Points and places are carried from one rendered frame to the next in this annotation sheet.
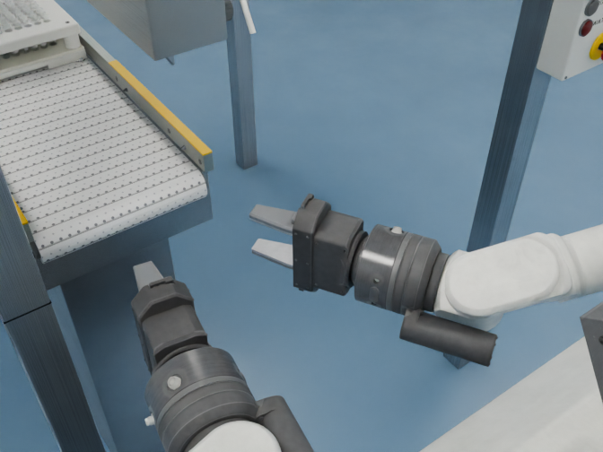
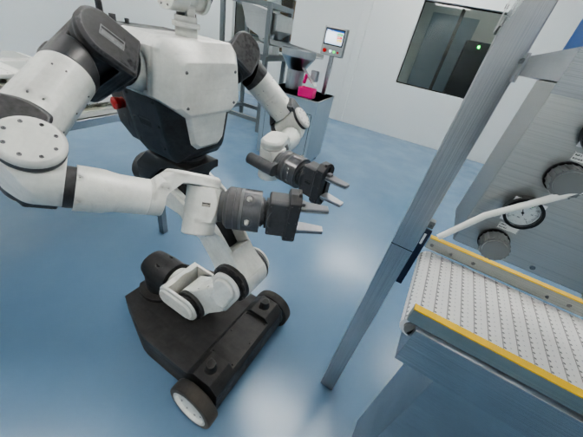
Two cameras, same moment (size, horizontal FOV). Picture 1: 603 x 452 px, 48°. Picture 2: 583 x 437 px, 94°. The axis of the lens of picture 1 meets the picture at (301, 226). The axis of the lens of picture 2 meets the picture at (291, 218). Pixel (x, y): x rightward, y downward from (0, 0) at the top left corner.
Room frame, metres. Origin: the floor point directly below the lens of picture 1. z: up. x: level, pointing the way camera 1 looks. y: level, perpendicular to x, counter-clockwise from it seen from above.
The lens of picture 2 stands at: (0.97, -0.26, 1.30)
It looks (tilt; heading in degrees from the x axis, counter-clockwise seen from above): 34 degrees down; 149
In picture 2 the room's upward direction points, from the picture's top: 12 degrees clockwise
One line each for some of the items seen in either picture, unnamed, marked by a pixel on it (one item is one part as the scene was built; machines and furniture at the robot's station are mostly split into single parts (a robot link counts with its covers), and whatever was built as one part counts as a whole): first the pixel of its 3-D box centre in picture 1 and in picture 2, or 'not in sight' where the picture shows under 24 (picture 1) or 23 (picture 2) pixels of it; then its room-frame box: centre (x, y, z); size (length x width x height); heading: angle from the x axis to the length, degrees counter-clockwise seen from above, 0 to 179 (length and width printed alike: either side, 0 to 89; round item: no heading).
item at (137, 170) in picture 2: not in sight; (173, 172); (0.07, -0.21, 0.84); 0.28 x 0.13 x 0.18; 35
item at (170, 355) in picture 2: not in sight; (199, 307); (0.15, -0.15, 0.19); 0.64 x 0.52 x 0.33; 35
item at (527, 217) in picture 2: not in sight; (522, 212); (0.85, 0.11, 1.17); 0.04 x 0.01 x 0.04; 35
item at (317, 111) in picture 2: not in sight; (293, 126); (-1.88, 1.24, 0.38); 0.63 x 0.57 x 0.76; 41
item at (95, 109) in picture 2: not in sight; (80, 105); (-0.56, -0.53, 0.86); 0.24 x 0.24 x 0.02; 41
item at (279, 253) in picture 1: (278, 255); (307, 230); (0.57, 0.03, 0.95); 0.06 x 0.03 x 0.02; 67
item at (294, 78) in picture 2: not in sight; (301, 71); (-1.95, 1.25, 0.95); 0.49 x 0.36 x 0.38; 41
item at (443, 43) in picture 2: not in sight; (453, 53); (-2.50, 4.09, 1.43); 1.38 x 0.01 x 1.16; 41
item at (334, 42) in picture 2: not in sight; (329, 63); (-1.82, 1.49, 1.07); 0.23 x 0.10 x 0.62; 41
